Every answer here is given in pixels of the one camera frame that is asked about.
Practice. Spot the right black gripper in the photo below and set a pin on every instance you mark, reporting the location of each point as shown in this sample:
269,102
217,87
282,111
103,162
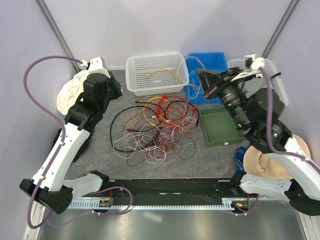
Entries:
211,80

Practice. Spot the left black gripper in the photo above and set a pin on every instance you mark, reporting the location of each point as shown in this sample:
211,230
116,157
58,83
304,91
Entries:
116,85

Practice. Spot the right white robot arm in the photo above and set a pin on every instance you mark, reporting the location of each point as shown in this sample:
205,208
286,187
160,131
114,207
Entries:
249,98

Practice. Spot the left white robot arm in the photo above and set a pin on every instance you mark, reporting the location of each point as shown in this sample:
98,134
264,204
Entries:
48,185

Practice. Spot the blue plastic bin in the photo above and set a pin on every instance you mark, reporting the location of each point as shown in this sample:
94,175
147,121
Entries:
214,61

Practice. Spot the grey garment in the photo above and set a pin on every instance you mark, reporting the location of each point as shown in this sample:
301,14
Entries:
253,85

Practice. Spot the cream white cloth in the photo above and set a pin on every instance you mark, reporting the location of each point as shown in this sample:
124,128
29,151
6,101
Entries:
70,91

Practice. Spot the green plastic tray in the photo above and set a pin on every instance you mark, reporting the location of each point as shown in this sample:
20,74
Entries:
218,128

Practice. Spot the white perforated basket left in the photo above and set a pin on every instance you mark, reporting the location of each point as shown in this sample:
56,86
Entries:
154,74

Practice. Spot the white perforated basket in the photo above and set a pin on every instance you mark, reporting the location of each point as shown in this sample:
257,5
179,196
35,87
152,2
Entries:
154,74
271,71

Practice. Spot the white perforated basket right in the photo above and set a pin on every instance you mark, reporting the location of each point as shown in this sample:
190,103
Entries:
271,71

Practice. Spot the blue cloth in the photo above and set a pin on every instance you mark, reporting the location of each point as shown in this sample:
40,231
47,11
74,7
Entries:
239,158

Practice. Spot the beige bucket hat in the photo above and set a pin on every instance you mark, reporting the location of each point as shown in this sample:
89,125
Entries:
258,164

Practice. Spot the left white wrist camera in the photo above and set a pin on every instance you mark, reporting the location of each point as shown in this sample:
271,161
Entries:
95,65

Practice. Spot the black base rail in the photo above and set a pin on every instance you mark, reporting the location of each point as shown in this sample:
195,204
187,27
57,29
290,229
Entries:
177,191

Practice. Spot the slotted cable duct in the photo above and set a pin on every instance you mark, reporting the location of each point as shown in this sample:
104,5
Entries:
97,204

